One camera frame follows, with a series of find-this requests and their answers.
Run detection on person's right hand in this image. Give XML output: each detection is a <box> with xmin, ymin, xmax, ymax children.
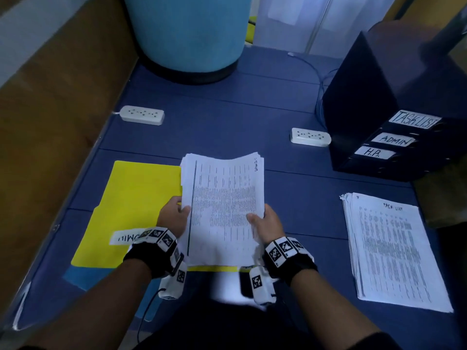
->
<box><xmin>246</xmin><ymin>203</ymin><xmax>287</xmax><ymax>246</ymax></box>

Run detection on person's left hand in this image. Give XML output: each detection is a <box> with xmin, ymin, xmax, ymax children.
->
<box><xmin>155</xmin><ymin>196</ymin><xmax>192</xmax><ymax>241</ymax></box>

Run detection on yellow folder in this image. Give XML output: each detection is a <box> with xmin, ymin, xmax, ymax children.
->
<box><xmin>72</xmin><ymin>160</ymin><xmax>242</xmax><ymax>273</ymax></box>

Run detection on neat stack of printed papers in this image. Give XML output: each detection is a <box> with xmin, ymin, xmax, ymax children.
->
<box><xmin>341</xmin><ymin>192</ymin><xmax>455</xmax><ymax>314</ymax></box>
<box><xmin>179</xmin><ymin>151</ymin><xmax>266</xmax><ymax>268</ymax></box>

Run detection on person's right forearm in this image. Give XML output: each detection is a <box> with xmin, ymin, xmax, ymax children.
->
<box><xmin>290</xmin><ymin>269</ymin><xmax>384</xmax><ymax>350</ymax></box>

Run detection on person's left forearm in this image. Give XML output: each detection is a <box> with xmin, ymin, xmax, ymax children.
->
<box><xmin>29</xmin><ymin>260</ymin><xmax>150</xmax><ymax>350</ymax></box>

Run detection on person's dark trousers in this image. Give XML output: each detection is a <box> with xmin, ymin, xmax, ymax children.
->
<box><xmin>135</xmin><ymin>295</ymin><xmax>402</xmax><ymax>350</ymax></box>

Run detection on black marker wristband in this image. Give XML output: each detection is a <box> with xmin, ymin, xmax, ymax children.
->
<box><xmin>123</xmin><ymin>227</ymin><xmax>183</xmax><ymax>279</ymax></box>
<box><xmin>261</xmin><ymin>235</ymin><xmax>319</xmax><ymax>286</ymax></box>

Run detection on white power strip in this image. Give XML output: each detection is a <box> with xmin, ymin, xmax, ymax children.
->
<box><xmin>118</xmin><ymin>105</ymin><xmax>166</xmax><ymax>126</ymax></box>
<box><xmin>290</xmin><ymin>127</ymin><xmax>333</xmax><ymax>148</ymax></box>

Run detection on brown cardboard box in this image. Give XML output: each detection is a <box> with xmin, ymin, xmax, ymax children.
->
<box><xmin>412</xmin><ymin>160</ymin><xmax>467</xmax><ymax>230</ymax></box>

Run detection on teal cylindrical barrel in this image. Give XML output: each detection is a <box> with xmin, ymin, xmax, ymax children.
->
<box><xmin>123</xmin><ymin>0</ymin><xmax>254</xmax><ymax>85</ymax></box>

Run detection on white partition panel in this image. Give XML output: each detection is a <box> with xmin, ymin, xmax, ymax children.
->
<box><xmin>254</xmin><ymin>0</ymin><xmax>398</xmax><ymax>61</ymax></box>

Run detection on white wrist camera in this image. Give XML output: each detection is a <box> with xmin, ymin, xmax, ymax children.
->
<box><xmin>250</xmin><ymin>264</ymin><xmax>278</xmax><ymax>307</ymax></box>
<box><xmin>158</xmin><ymin>259</ymin><xmax>189</xmax><ymax>301</ymax></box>

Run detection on black camera cable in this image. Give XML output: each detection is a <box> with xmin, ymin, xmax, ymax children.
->
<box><xmin>137</xmin><ymin>291</ymin><xmax>165</xmax><ymax>343</ymax></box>

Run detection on thin power cable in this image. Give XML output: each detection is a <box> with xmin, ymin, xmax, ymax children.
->
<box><xmin>288</xmin><ymin>53</ymin><xmax>340</xmax><ymax>132</ymax></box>

